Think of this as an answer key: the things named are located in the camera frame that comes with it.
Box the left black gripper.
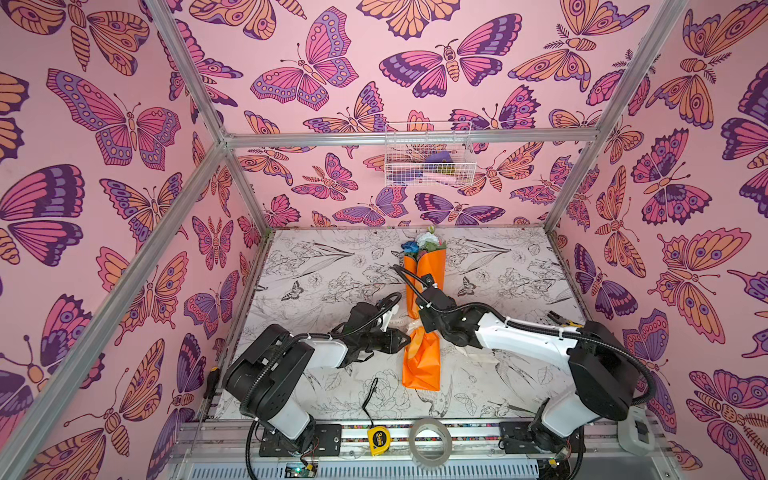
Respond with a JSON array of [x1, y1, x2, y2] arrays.
[[356, 326, 412, 356]]

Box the white ribbon string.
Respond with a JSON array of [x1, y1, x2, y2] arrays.
[[377, 308, 433, 346]]

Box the orange wrapping paper sheet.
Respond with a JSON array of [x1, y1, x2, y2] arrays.
[[402, 250, 446, 392]]

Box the white fake rose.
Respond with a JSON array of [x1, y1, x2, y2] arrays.
[[416, 226, 446, 253]]

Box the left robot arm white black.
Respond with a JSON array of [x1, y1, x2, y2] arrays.
[[223, 292, 411, 454]]

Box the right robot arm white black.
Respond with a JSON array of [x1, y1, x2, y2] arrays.
[[392, 265, 656, 453]]

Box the yellow tape measure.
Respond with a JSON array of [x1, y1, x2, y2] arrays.
[[361, 378, 391, 457]]

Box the clear tape roll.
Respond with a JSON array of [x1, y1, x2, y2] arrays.
[[408, 418, 453, 470]]

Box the green circuit board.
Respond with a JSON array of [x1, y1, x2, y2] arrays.
[[284, 462, 318, 479]]

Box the black screwdriver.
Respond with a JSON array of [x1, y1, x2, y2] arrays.
[[203, 367, 221, 401]]

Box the grey plastic clamp device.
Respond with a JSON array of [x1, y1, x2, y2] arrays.
[[617, 409, 655, 457]]

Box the yellow handled pliers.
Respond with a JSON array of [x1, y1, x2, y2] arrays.
[[546, 311, 584, 330]]

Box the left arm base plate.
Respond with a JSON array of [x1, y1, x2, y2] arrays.
[[258, 422, 342, 458]]

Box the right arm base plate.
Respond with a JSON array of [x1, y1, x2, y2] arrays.
[[498, 419, 585, 461]]

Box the white wire basket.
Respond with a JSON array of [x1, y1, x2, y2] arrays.
[[381, 127, 477, 189]]

